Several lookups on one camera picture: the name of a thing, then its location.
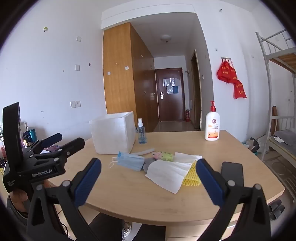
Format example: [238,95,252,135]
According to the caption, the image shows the blue face mask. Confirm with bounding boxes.
[109,151,145,171]

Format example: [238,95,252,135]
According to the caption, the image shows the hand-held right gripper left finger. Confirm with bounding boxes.
[26,158,102,241]

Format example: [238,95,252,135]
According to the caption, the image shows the white paper napkin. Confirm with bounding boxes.
[145,160,194,194]
[173,152,203,164]

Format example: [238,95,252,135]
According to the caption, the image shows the black slipper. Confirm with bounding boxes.
[270,205,285,221]
[268,199,283,213]

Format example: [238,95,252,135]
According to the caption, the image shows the clear blue spray bottle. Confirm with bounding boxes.
[137,118,147,144]

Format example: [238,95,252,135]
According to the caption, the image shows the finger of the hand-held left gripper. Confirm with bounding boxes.
[27,133,63,153]
[23,137,85,166]

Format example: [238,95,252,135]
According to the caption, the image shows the white lotion pump bottle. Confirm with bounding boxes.
[205,101,220,141]

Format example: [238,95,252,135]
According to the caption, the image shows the grey blanket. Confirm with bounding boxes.
[274,130,296,147]

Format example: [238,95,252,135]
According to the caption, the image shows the brown side door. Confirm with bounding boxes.
[191,49,201,130]

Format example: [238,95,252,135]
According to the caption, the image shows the dark patterned cloth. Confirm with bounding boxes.
[42,144,61,153]

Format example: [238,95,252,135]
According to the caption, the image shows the grey sock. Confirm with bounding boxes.
[142,158,158,174]

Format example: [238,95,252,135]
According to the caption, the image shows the wooden wardrobe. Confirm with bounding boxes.
[103,22,155,133]

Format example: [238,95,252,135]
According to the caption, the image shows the green floral tissue pack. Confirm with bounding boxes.
[151,151,174,162]

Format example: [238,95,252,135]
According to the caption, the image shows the black smartphone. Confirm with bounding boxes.
[220,162,244,186]

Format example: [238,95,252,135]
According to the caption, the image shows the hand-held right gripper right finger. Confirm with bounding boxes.
[195,159,271,241]

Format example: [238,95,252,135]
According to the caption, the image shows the yellow foam net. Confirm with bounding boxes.
[182,160,201,187]

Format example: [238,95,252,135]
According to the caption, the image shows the dark brown entrance door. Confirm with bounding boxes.
[155,68,184,122]

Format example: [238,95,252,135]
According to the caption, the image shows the white foam tube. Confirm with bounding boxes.
[132,148,155,156]

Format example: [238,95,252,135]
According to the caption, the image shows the grey metal bunk bed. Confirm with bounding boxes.
[255,29,296,164]

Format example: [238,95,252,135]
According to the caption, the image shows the person's black pants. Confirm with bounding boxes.
[89,214,166,241]

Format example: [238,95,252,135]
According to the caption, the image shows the white sneaker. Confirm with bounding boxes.
[122,221,132,240]

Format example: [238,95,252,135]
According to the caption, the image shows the white foam box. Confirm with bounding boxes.
[89,111,136,155]

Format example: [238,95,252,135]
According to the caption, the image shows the red cloth bag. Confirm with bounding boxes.
[233,80,247,100]
[226,65,239,84]
[217,61,232,82]

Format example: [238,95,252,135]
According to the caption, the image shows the person's left hand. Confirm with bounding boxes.
[9,185,31,215]

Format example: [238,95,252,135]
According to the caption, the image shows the wooden board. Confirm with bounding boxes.
[272,105,278,137]

